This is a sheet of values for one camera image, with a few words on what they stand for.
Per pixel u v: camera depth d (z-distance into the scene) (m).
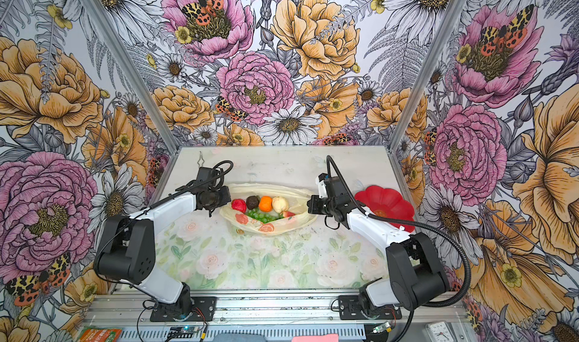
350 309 0.74
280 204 0.94
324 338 0.70
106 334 0.69
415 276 0.43
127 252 0.45
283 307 0.76
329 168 0.78
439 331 0.69
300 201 0.90
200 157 1.19
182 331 0.71
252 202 0.96
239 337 0.67
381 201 1.00
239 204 0.94
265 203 0.94
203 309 0.74
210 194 0.78
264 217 0.91
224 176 0.74
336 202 0.69
